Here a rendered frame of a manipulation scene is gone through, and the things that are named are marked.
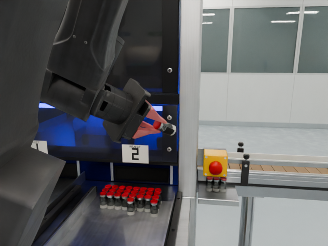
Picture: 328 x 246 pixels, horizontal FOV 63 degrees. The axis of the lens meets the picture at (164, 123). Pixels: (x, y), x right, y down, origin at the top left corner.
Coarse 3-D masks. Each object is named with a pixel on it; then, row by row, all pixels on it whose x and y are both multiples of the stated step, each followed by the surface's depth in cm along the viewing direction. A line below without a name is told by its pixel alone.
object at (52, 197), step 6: (84, 174) 97; (60, 180) 97; (66, 180) 97; (72, 180) 97; (78, 180) 92; (84, 180) 98; (60, 186) 93; (66, 186) 93; (72, 186) 88; (54, 192) 89; (60, 192) 89; (66, 192) 84; (54, 198) 85; (60, 198) 81; (48, 204) 81; (54, 204) 77; (48, 210) 74
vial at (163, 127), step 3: (162, 123) 52; (165, 123) 52; (168, 123) 53; (162, 126) 52; (165, 126) 52; (168, 126) 53; (171, 126) 53; (174, 126) 54; (159, 129) 52; (162, 129) 52; (174, 129) 54; (174, 132) 54; (171, 135) 54
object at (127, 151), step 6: (126, 144) 84; (126, 150) 85; (132, 150) 84; (144, 150) 84; (126, 156) 85; (138, 156) 85; (144, 156) 84; (126, 162) 86; (132, 162) 85; (138, 162) 85; (144, 162) 85
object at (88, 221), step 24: (72, 216) 71; (96, 216) 75; (120, 216) 75; (144, 216) 75; (168, 216) 69; (48, 240) 60; (72, 240) 65; (96, 240) 65; (120, 240) 65; (144, 240) 65
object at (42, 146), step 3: (33, 141) 88; (36, 141) 88; (39, 141) 88; (42, 141) 88; (45, 141) 88; (33, 144) 89; (39, 144) 88; (42, 144) 88; (45, 144) 88; (33, 147) 89; (36, 147) 89; (39, 147) 89; (42, 147) 88; (45, 147) 88; (42, 150) 89; (45, 150) 89
